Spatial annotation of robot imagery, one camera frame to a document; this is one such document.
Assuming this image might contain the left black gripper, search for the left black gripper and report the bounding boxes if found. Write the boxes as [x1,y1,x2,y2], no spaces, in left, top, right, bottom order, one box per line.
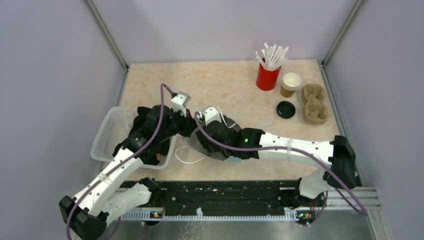
[158,106,200,142]

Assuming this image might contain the light blue paper bag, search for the light blue paper bag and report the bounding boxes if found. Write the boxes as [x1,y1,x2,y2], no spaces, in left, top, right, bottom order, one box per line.
[174,106,242,164]

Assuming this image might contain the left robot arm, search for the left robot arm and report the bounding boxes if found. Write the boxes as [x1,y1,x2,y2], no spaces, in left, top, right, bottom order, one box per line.
[59,92,195,240]

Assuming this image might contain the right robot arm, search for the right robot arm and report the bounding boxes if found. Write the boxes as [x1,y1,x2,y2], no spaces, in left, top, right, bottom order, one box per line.
[194,107,357,206]

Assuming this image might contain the black cloth in basket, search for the black cloth in basket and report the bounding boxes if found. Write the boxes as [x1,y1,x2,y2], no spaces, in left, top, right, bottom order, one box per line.
[112,105,170,166]

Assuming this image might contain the clear plastic basket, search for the clear plastic basket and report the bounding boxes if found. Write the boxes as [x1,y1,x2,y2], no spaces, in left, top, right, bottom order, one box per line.
[90,106,177,170]

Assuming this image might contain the red ribbed straw cup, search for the red ribbed straw cup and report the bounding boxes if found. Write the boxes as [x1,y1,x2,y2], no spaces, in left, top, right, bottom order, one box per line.
[256,64,282,91]

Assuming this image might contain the stack of black lids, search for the stack of black lids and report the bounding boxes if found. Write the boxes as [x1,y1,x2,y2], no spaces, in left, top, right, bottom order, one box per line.
[276,101,296,119]

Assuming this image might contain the white wrapped straws bundle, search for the white wrapped straws bundle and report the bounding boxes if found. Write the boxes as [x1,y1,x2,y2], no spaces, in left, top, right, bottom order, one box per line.
[255,42,290,72]

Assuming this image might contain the stacked brown paper cups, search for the stacked brown paper cups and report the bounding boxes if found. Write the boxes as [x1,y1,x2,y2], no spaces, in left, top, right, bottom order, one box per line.
[280,72,302,98]

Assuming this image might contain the cardboard cup carrier tray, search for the cardboard cup carrier tray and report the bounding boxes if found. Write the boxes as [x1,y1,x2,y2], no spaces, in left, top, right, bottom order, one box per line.
[301,83,329,125]

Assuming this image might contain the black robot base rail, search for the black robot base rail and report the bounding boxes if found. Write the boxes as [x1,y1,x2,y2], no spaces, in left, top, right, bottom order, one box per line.
[137,180,325,216]

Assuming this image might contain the white toothed cable rail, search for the white toothed cable rail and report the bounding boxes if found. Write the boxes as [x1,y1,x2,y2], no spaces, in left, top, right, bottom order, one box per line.
[120,208,299,222]

